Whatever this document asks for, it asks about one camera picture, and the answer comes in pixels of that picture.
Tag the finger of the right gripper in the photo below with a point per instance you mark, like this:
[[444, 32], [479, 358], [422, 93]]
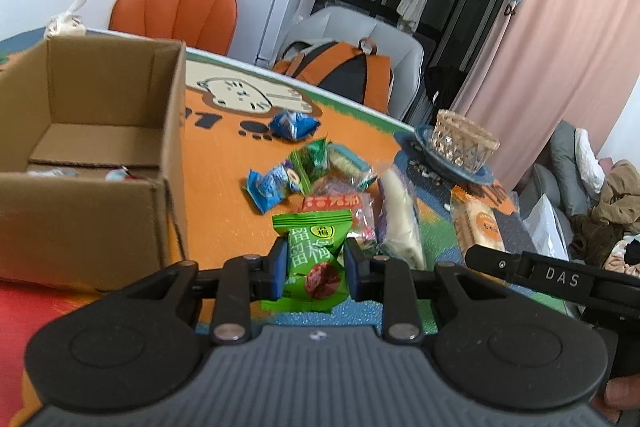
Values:
[[499, 264]]

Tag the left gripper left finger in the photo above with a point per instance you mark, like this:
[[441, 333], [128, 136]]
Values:
[[239, 283]]

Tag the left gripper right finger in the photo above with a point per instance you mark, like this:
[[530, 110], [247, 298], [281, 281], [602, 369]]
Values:
[[388, 281]]

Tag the long white bread packet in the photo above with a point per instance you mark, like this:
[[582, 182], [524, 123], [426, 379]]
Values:
[[399, 234]]

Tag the orange rice cracker packet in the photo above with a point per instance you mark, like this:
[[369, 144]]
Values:
[[474, 222]]

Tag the bright green plum packet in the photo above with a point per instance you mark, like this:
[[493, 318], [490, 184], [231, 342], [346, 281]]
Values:
[[315, 279]]

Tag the blue snack packet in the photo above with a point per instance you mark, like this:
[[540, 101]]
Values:
[[293, 126], [270, 189]]

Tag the dark green snack packet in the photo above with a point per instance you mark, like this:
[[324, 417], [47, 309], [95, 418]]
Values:
[[311, 163]]

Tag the red small snack packet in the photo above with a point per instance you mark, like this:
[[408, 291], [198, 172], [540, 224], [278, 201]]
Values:
[[122, 174]]

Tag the light blue cracker packet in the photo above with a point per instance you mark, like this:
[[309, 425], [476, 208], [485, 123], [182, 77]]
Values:
[[349, 167]]

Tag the white cake clear packet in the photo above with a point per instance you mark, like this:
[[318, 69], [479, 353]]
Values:
[[55, 172]]

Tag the person right hand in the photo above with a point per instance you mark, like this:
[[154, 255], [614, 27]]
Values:
[[621, 395]]

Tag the white plastic bag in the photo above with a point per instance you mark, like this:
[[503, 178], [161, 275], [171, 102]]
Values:
[[544, 229]]

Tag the grey cushion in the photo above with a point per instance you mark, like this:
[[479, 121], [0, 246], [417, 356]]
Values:
[[567, 172]]

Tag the woven bamboo basket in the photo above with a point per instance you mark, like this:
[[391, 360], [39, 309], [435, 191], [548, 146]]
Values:
[[462, 142]]

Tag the cardboard box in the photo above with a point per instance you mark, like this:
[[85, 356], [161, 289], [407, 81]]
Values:
[[93, 104]]

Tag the orange black backpack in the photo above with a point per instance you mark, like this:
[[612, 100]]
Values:
[[354, 71]]

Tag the pink curtain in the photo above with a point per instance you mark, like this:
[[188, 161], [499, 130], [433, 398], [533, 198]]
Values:
[[545, 61]]

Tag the orange chair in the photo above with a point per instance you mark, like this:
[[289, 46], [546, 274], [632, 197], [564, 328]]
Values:
[[207, 25]]

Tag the tissue pack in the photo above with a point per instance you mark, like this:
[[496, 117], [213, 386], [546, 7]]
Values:
[[67, 23]]

